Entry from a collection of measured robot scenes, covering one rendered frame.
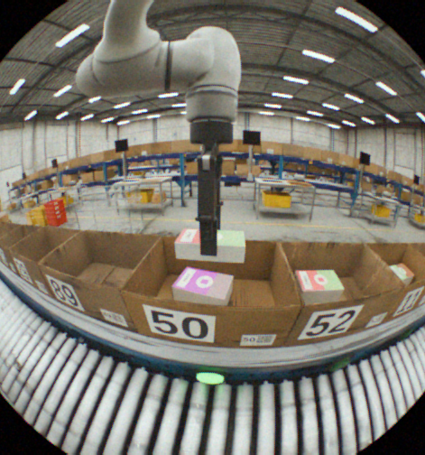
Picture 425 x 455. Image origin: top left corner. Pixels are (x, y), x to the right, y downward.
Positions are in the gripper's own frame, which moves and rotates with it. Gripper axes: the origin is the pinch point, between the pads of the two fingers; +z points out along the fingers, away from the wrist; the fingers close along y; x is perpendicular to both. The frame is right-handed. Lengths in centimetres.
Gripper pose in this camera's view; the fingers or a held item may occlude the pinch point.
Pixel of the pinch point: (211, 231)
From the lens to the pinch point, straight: 35.6
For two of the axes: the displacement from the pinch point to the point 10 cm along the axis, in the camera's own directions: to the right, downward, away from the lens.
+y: 1.1, -3.8, 9.2
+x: -9.9, -0.5, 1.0
